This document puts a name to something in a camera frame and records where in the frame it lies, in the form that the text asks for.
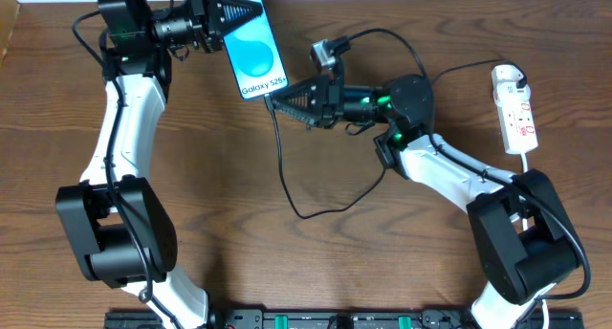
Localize smartphone with blue screen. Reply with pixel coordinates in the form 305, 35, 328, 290
224, 0, 289, 100

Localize black USB charging cable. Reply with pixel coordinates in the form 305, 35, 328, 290
263, 58, 529, 221

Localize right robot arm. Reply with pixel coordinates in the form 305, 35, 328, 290
265, 75, 591, 328

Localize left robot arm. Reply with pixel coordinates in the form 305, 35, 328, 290
55, 0, 263, 328

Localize white USB charger plug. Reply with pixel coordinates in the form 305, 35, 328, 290
492, 64, 531, 107

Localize white power strip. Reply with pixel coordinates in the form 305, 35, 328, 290
493, 82, 538, 155

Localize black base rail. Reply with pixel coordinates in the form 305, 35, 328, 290
102, 309, 585, 329

